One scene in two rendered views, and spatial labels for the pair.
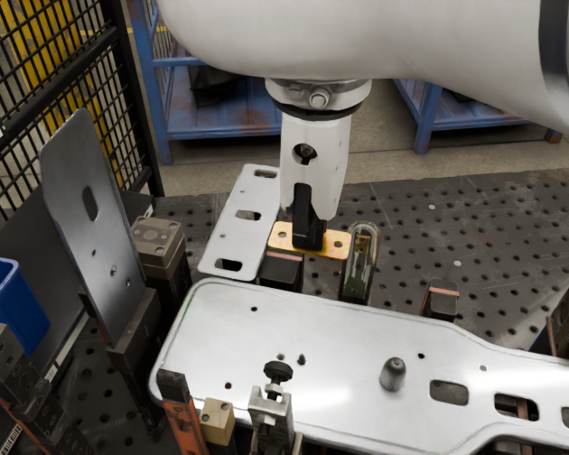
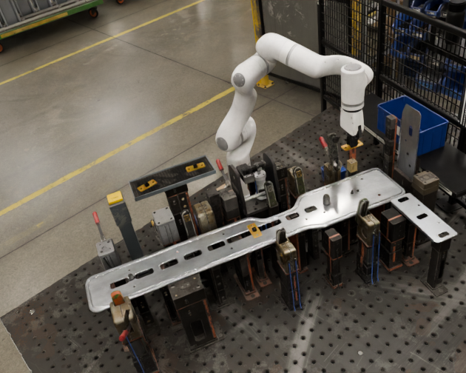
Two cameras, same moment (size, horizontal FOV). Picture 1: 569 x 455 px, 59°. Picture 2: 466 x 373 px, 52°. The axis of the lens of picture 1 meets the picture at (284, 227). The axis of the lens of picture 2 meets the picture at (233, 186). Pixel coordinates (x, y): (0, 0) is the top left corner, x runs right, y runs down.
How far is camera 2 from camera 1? 2.07 m
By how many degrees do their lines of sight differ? 93
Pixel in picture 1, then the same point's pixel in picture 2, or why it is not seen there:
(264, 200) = (425, 224)
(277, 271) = (390, 212)
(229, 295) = (390, 193)
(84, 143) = (416, 118)
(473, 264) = (352, 357)
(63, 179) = (407, 115)
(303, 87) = not seen: hidden behind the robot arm
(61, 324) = not seen: hidden behind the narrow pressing
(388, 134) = not seen: outside the picture
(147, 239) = (424, 175)
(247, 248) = (404, 206)
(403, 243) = (396, 345)
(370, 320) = (345, 212)
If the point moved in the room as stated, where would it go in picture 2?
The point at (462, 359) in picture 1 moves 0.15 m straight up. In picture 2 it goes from (313, 217) to (311, 190)
